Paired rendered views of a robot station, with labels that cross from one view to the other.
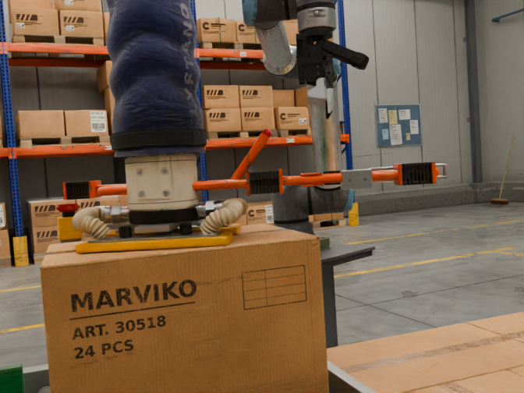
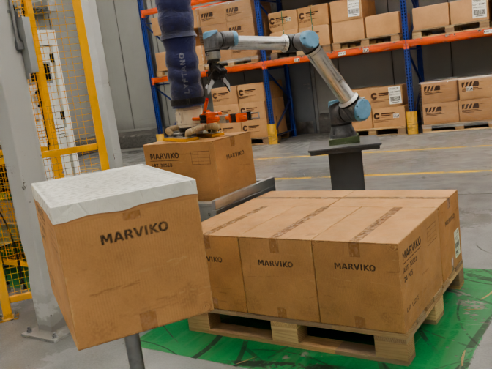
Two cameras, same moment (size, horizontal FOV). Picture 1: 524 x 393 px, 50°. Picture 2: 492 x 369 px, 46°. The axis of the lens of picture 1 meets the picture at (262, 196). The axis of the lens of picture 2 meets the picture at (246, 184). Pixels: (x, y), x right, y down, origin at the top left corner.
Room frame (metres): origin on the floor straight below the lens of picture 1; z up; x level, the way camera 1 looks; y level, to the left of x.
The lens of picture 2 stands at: (-0.64, -3.08, 1.27)
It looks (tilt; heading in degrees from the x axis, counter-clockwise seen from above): 10 degrees down; 54
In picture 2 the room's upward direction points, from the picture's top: 8 degrees counter-clockwise
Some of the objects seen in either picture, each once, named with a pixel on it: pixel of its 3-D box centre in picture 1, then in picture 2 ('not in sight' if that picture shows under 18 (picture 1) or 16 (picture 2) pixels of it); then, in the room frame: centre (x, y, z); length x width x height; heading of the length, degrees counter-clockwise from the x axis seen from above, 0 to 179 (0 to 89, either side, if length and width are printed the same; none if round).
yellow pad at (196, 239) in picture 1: (155, 235); (179, 136); (1.28, 0.25, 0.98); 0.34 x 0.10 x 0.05; 86
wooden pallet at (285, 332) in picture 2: not in sight; (328, 293); (1.44, -0.83, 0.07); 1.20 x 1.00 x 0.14; 110
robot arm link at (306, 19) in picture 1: (316, 23); (212, 56); (1.35, -0.16, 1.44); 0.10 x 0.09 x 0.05; 175
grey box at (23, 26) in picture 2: not in sight; (20, 47); (0.39, 0.29, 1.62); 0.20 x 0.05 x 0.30; 110
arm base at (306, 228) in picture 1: (292, 229); (342, 129); (2.41, -0.12, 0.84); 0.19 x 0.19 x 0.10
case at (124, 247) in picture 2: not in sight; (115, 241); (0.07, -1.33, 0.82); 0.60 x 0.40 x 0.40; 78
